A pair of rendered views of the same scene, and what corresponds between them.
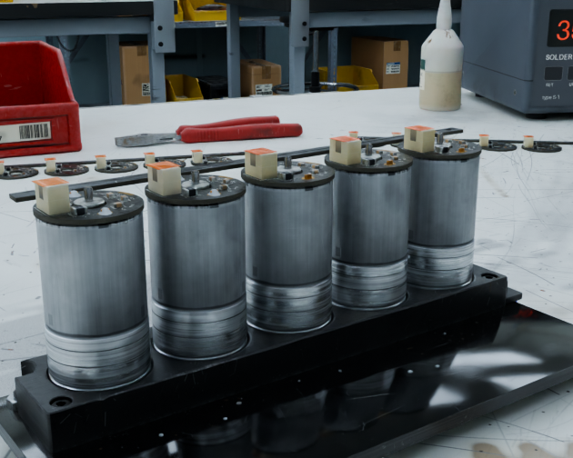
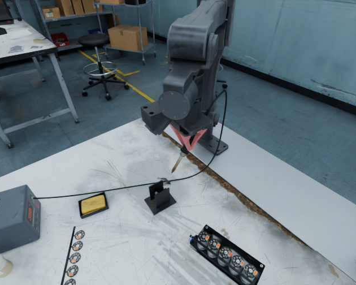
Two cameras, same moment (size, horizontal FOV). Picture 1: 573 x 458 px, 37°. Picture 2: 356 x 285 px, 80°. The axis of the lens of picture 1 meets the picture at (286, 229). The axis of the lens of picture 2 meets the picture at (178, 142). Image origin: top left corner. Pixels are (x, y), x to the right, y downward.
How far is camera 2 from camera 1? 58 cm
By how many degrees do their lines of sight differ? 90
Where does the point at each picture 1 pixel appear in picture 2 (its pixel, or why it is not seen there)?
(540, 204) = (133, 234)
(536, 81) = (35, 232)
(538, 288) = (179, 234)
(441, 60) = (3, 262)
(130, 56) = not seen: outside the picture
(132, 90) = not seen: outside the picture
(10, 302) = not seen: outside the picture
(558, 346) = (209, 230)
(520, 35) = (22, 230)
